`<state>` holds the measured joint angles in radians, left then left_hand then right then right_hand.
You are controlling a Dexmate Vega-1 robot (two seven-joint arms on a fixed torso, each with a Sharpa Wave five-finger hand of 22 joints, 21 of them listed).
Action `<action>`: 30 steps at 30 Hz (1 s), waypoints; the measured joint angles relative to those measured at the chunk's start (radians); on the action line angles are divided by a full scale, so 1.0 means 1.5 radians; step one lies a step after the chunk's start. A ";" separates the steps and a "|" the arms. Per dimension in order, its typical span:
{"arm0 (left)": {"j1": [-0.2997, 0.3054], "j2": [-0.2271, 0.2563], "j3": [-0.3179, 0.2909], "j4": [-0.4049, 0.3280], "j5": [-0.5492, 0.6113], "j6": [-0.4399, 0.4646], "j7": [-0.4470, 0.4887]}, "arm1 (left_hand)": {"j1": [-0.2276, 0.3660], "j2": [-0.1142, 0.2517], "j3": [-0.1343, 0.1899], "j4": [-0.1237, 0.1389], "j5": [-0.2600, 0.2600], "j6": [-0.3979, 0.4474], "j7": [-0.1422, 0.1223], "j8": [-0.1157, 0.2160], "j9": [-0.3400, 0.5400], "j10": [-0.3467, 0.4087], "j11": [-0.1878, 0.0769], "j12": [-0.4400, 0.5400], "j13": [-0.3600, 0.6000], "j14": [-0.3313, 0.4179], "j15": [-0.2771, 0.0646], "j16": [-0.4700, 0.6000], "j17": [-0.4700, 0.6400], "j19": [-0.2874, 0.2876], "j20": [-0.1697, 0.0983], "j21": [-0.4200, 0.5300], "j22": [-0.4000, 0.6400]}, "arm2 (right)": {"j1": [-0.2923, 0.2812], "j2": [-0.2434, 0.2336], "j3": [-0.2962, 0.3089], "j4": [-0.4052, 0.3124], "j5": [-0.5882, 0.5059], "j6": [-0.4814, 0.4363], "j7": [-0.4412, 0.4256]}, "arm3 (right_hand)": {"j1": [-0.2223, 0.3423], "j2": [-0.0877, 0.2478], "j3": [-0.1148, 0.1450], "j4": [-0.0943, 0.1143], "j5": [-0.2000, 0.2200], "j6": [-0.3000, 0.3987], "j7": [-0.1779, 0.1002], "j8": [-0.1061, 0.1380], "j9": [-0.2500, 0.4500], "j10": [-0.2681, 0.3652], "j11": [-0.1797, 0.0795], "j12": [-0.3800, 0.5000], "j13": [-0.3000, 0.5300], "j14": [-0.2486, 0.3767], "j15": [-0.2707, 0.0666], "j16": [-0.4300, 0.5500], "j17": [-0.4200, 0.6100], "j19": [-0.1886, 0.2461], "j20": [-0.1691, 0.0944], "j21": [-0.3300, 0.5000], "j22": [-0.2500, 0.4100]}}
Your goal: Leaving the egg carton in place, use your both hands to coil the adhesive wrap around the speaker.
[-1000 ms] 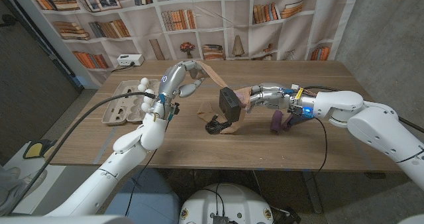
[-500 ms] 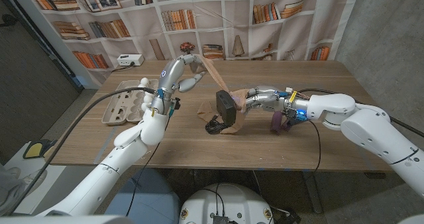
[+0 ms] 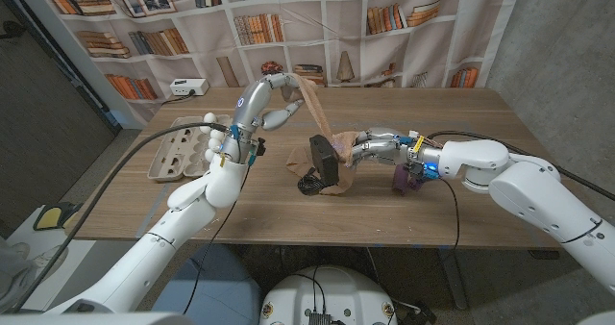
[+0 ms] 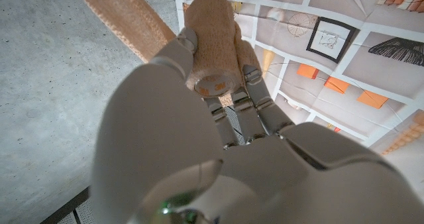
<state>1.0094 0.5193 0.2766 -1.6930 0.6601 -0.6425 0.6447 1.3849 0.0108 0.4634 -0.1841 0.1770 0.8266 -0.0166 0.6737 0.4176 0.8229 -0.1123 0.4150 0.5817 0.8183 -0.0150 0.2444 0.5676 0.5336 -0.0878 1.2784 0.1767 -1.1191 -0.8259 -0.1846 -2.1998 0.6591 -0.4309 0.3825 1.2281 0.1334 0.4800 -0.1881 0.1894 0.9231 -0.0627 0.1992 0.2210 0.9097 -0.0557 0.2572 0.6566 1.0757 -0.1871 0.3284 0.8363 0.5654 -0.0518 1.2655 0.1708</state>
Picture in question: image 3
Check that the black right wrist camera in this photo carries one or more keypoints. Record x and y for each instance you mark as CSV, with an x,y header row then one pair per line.
x,y
418,168

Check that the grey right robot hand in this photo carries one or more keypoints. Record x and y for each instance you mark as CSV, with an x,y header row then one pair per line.
x,y
379,147

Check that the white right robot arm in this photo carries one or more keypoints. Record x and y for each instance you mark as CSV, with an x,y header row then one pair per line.
x,y
528,185

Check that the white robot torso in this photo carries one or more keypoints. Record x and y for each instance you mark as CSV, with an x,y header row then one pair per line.
x,y
329,296

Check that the white power box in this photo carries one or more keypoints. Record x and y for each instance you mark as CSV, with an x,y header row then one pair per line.
x,y
188,87

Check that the brown cardboard egg carton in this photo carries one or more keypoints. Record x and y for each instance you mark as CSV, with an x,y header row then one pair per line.
x,y
178,147

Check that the purple plastic clip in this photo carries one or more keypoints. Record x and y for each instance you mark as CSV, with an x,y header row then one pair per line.
x,y
401,178

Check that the white egg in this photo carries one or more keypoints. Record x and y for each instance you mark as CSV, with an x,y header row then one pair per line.
x,y
209,155
205,129
217,135
214,144
209,117

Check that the yellow and black floor object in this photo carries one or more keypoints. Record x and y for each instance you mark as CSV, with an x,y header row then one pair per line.
x,y
48,217

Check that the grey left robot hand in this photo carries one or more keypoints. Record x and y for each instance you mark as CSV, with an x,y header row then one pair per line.
x,y
254,113

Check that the printed bookshelf backdrop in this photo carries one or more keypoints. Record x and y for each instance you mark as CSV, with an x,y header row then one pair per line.
x,y
384,36

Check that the white sneaker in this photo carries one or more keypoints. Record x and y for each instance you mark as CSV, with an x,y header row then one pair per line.
x,y
48,257

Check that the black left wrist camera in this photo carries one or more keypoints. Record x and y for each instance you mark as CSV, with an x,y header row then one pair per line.
x,y
259,148

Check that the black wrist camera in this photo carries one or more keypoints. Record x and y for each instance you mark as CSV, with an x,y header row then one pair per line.
x,y
259,148
418,168

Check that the grey table leg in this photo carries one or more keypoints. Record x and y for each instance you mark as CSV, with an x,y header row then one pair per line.
x,y
451,277

